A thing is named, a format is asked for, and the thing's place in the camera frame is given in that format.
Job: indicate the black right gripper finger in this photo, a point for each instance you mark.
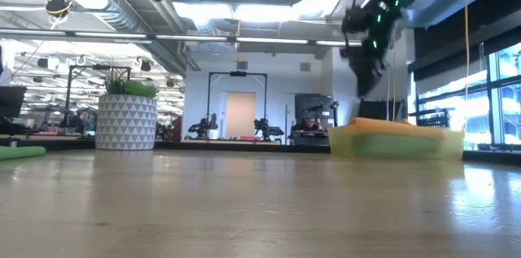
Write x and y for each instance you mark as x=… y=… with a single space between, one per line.
x=368 y=79

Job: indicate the orange microfiber towel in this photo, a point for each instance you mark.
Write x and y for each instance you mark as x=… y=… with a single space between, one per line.
x=386 y=125

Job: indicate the green microfiber towel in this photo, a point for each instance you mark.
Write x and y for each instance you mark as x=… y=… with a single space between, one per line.
x=20 y=152

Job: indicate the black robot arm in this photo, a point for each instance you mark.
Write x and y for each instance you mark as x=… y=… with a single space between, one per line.
x=266 y=128
x=203 y=128

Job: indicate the black monitor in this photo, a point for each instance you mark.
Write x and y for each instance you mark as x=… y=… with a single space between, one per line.
x=374 y=109
x=12 y=101

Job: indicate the black cabinet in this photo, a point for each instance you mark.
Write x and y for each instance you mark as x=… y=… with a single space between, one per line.
x=313 y=105

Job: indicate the yellow plastic tray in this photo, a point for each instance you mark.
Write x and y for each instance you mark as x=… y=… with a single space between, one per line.
x=342 y=148

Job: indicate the person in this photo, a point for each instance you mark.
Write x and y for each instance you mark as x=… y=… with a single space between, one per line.
x=309 y=125

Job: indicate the succulent in white patterned pot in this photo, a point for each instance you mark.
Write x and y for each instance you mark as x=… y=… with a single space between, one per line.
x=126 y=119

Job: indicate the black gantry frame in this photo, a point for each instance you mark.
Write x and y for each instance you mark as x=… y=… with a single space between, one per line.
x=238 y=73

